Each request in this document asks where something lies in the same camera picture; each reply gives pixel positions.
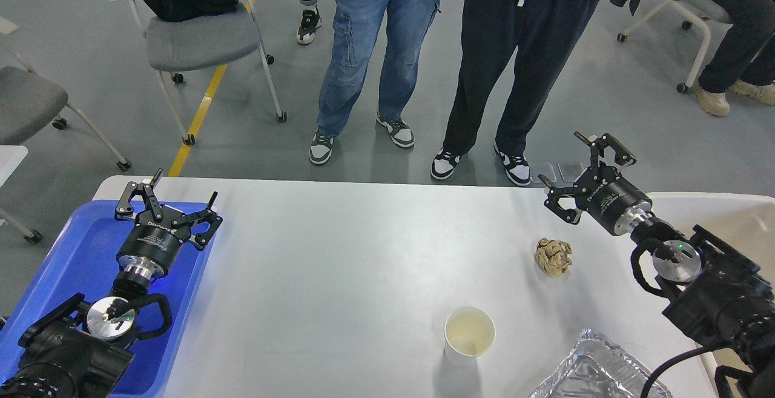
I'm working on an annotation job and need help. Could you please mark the beige plastic bin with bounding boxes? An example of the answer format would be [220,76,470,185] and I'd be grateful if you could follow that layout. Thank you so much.
[651,193,773,397]

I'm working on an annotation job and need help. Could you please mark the white side table corner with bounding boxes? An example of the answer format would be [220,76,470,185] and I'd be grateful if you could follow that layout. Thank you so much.
[0,145,43,245]

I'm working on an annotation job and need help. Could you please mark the white chair at right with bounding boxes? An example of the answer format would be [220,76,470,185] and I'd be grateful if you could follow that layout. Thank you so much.
[616,0,733,93]

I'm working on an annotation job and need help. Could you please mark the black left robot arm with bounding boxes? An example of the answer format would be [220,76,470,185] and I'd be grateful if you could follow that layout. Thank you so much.
[2,172,223,397]

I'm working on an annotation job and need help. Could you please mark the person in black trousers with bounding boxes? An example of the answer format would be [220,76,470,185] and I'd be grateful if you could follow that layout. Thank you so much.
[430,0,600,187]

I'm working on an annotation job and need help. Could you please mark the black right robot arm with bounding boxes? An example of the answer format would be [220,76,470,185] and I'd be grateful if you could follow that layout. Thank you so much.
[539,133,774,397]

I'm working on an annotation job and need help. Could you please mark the person in blue jeans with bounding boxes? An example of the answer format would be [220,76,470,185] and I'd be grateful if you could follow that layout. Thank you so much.
[309,0,449,166]

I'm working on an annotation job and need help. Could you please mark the grey chair with black jacket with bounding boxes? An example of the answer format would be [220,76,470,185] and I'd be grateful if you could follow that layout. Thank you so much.
[109,0,274,146]

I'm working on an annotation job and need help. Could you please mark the crumpled brown paper ball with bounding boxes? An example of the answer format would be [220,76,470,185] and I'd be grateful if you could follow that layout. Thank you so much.
[535,237,573,277]

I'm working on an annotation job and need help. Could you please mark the white paper cup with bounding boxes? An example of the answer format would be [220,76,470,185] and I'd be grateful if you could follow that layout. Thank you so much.
[444,307,496,366]

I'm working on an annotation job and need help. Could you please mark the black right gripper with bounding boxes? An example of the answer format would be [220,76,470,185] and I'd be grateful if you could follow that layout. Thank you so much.
[538,131,655,237]

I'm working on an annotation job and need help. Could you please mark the grey chair at left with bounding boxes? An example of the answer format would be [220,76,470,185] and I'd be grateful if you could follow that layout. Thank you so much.
[1,40,132,171]

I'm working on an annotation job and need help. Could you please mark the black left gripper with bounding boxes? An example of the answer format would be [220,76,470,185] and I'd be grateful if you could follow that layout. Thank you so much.
[114,169,223,279]

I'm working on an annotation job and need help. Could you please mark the blue plastic tray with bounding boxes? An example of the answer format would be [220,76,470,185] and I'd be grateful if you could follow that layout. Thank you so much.
[1,200,211,397]

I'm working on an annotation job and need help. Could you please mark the aluminium foil tray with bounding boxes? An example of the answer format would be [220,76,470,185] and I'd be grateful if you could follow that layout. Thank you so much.
[530,328,651,397]

